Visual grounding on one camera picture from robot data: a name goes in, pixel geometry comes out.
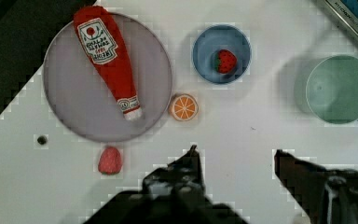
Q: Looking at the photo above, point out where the green cup with handle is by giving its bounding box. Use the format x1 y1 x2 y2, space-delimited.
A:
294 55 358 125

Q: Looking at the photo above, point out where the small red toy strawberry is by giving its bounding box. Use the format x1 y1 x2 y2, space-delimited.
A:
214 49 237 74

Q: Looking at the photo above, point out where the toy orange slice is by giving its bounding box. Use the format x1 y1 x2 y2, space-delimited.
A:
169 93 199 121

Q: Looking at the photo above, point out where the blue bowl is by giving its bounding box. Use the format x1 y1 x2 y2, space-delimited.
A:
192 24 253 85

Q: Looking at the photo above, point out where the grey round plate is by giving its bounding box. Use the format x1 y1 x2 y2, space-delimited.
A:
42 13 172 143

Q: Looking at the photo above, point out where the red plush ketchup bottle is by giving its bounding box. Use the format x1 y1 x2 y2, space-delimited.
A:
74 6 143 121

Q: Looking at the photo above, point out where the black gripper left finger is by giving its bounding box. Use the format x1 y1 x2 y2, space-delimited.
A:
142 145 206 209

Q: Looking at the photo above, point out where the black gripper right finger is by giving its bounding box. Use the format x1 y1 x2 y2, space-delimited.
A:
274 149 358 224

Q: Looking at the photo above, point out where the pink plush strawberry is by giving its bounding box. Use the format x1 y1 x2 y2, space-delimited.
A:
98 147 122 175

